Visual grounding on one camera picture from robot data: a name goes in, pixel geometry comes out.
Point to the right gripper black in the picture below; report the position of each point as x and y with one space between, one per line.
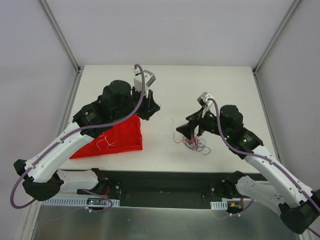
197 121

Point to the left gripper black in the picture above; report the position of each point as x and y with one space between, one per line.
147 104

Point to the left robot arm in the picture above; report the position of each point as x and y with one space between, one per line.
42 177

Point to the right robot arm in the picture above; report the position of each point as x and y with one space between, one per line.
297 205

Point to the red plastic tray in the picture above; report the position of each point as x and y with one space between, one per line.
122 138

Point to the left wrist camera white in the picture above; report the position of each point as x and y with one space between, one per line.
143 81

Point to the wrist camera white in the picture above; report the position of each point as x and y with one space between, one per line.
143 81
206 102

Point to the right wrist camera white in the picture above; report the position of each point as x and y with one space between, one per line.
206 102

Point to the right white cable duct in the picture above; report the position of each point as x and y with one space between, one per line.
226 204

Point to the white cable duct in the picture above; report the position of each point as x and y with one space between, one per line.
226 204
75 201

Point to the left white cable duct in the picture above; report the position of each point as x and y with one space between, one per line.
75 201

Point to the left aluminium frame post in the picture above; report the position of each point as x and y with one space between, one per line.
59 34

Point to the aluminium frame post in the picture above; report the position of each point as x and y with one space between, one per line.
276 35
59 34

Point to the right aluminium frame post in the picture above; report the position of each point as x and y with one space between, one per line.
276 35

